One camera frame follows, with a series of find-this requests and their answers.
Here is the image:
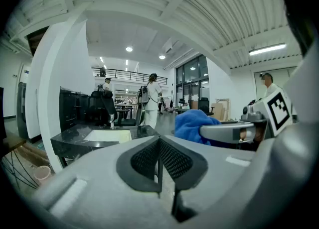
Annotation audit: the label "leaning wooden boards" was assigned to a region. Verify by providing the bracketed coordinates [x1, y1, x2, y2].
[210, 98, 230, 121]

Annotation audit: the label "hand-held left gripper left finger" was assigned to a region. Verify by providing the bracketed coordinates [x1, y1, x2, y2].
[29, 135, 180, 229]

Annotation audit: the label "black office chair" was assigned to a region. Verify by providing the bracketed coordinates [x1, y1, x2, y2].
[198, 97, 215, 116]
[99, 91, 137, 127]

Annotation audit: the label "black cabinet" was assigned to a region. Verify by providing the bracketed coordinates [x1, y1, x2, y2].
[59, 87, 92, 132]

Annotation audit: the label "wire-legged side table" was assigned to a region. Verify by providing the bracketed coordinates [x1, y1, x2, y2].
[0, 130, 39, 191]

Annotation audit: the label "blue cloth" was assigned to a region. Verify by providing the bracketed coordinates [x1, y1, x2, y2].
[174, 109, 222, 146]

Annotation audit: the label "white sink basin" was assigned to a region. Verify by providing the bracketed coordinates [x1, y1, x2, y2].
[83, 129, 132, 144]

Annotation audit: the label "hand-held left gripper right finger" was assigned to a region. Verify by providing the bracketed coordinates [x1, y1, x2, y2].
[159, 123, 319, 229]

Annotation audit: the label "dark glass entrance doors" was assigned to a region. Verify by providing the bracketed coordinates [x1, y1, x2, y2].
[175, 55, 210, 110]

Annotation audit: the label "person's right hand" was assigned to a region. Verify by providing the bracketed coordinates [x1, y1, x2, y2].
[238, 126, 265, 143]

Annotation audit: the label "long tube ceiling light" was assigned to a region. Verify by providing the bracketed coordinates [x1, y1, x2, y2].
[248, 43, 287, 56]

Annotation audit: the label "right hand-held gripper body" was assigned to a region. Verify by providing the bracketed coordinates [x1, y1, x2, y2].
[240, 88, 294, 138]

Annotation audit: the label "black balcony railing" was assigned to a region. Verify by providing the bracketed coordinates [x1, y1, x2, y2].
[91, 67, 168, 85]

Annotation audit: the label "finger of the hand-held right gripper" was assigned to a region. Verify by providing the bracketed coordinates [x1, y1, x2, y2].
[199, 120, 258, 146]

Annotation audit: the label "black marble sink counter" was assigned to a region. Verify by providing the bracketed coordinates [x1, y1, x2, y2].
[50, 123, 160, 167]

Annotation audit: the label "grey backpack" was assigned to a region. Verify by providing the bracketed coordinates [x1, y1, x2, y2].
[138, 85, 151, 106]

